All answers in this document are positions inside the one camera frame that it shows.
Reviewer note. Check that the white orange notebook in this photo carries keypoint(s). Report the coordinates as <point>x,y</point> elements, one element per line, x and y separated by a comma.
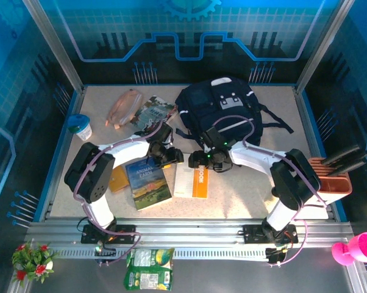
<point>185,183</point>

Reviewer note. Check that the Animal Farm landscape book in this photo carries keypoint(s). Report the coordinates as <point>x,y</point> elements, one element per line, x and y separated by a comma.
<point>148,189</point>

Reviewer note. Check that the illustrated book with red deer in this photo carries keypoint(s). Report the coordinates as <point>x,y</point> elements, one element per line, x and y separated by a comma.
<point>153,114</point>

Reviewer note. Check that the mustard yellow leather wallet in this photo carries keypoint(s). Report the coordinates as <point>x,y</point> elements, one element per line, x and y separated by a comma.
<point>119,181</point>

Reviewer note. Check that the navy blue backpack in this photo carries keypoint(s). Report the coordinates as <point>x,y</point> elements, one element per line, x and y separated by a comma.
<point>201,103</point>

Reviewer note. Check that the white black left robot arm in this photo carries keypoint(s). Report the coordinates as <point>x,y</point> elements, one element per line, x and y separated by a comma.
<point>125,149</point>

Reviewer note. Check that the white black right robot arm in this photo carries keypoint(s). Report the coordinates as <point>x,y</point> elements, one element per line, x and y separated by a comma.
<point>253,155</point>

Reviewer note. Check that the green snack bag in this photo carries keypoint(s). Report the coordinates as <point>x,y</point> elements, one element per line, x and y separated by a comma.
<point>148,268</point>

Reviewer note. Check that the pink zipped pencil case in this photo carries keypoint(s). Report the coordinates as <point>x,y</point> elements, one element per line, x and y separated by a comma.
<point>122,107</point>

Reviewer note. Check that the black round knob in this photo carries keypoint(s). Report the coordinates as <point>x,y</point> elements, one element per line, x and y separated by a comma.
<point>274,191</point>

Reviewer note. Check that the white cup with blue lid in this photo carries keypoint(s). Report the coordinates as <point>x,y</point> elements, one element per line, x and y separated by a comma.
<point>84,131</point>

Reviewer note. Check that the white orange knife block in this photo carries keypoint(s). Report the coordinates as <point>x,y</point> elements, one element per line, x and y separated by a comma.
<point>336,184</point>

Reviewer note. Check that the artificial plant with red flowers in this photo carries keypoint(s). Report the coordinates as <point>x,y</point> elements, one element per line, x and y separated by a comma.
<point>34,261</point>

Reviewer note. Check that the pink plastic goblet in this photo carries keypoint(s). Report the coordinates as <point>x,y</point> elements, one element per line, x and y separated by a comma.
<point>363,247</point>

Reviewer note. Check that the aluminium mounting rail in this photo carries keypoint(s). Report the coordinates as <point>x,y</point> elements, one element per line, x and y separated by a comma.
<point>186,235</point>

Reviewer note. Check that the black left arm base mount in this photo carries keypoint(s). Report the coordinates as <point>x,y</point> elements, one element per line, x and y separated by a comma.
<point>125,232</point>

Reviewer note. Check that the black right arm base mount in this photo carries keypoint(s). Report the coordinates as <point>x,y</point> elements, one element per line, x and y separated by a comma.
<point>252,233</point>

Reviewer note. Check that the aluminium frame post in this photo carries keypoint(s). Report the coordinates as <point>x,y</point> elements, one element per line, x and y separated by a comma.
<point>322,45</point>
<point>57,45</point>

